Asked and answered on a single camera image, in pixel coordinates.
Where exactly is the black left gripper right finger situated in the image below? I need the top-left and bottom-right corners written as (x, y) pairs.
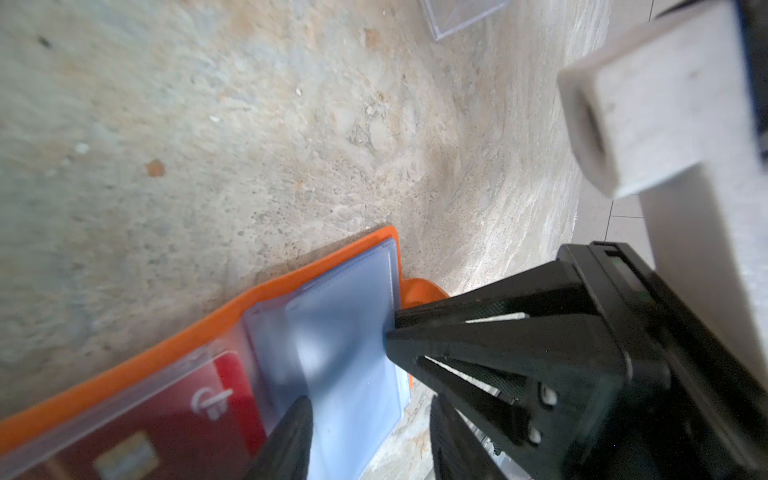
top-left (430, 395), bottom-right (506, 480)

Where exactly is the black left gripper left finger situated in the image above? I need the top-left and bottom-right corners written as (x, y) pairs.
top-left (243, 396), bottom-right (314, 480)

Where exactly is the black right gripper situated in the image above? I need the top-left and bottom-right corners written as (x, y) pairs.
top-left (385, 242), bottom-right (767, 479)

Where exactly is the left card stack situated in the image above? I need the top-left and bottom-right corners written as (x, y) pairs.
top-left (420, 0), bottom-right (509, 41)

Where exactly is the orange card holder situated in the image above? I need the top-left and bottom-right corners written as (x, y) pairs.
top-left (1, 227), bottom-right (445, 479)

